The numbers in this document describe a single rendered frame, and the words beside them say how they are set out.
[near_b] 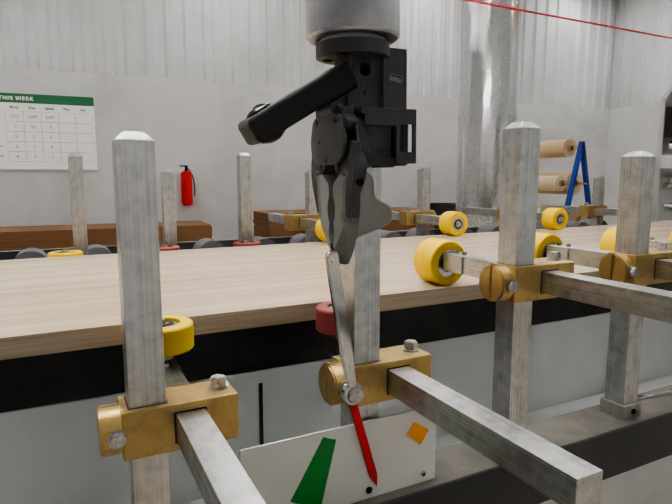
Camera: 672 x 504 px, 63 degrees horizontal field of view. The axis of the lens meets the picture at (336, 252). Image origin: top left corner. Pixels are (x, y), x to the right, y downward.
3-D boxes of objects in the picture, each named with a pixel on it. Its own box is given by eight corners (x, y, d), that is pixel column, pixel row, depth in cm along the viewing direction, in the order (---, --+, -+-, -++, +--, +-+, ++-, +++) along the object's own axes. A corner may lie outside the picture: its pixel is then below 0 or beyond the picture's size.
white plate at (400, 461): (436, 479, 71) (438, 406, 70) (242, 538, 59) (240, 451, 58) (433, 477, 71) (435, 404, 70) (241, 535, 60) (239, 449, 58)
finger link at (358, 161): (368, 218, 50) (367, 121, 49) (353, 219, 50) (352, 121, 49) (344, 215, 55) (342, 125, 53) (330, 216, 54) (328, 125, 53)
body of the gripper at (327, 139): (418, 170, 53) (419, 41, 51) (339, 171, 49) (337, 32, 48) (377, 171, 60) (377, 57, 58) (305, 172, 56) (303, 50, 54)
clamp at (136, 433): (241, 440, 57) (240, 394, 57) (102, 470, 51) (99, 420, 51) (225, 417, 63) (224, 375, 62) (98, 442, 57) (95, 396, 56)
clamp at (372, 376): (431, 392, 69) (432, 353, 68) (336, 412, 63) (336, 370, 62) (406, 377, 74) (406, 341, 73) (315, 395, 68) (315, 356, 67)
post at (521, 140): (524, 458, 80) (541, 121, 73) (506, 463, 78) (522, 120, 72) (507, 447, 83) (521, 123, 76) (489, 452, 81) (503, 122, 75)
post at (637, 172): (634, 442, 91) (656, 150, 85) (620, 447, 90) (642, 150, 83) (615, 433, 94) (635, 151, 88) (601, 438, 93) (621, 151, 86)
